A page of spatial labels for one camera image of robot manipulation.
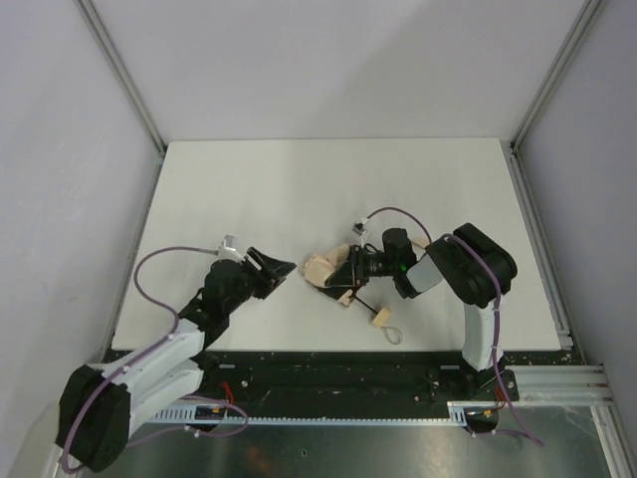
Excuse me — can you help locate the left aluminium frame post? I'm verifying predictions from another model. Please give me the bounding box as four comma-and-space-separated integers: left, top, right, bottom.
74, 0, 167, 152

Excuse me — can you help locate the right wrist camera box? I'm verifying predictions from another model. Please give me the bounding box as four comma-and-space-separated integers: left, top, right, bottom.
352, 218, 367, 240

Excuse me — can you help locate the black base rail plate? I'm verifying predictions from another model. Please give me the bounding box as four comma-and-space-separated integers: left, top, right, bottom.
102, 348, 522, 419

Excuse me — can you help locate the aluminium frame post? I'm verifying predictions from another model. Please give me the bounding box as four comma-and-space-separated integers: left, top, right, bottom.
74, 0, 167, 152
512, 0, 608, 148

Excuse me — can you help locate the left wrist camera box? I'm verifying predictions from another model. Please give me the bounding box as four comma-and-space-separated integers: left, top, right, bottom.
217, 235, 243, 263

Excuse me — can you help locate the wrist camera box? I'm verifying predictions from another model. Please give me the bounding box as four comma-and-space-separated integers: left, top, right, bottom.
217, 235, 243, 263
352, 218, 367, 240

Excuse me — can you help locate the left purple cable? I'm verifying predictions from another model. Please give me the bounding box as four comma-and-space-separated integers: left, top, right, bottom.
59, 245, 222, 473

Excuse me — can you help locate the beige folding umbrella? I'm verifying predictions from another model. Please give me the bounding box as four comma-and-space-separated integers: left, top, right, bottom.
302, 244, 403, 346

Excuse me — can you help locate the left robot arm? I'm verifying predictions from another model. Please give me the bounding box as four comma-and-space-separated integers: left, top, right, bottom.
55, 237, 297, 475

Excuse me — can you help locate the right aluminium frame post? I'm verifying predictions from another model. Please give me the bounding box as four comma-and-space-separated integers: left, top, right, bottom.
512, 0, 608, 148

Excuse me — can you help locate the grey slotted cable duct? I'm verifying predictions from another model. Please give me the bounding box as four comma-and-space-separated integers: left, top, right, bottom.
153, 402, 472, 427

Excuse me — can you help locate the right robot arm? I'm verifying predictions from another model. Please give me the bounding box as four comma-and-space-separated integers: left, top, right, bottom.
306, 223, 518, 371

